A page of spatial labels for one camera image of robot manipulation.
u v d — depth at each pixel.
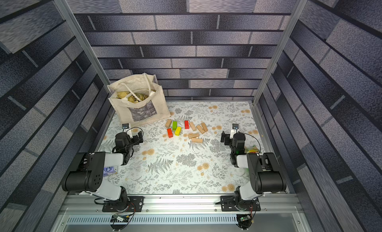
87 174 0.46
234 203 0.73
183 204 0.76
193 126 1.04
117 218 0.71
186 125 1.03
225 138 0.85
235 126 0.81
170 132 1.00
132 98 0.89
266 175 0.45
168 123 1.04
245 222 0.73
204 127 1.03
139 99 0.89
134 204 0.74
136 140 0.86
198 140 0.98
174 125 1.04
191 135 0.99
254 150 0.88
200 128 1.04
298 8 0.72
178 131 1.00
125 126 0.81
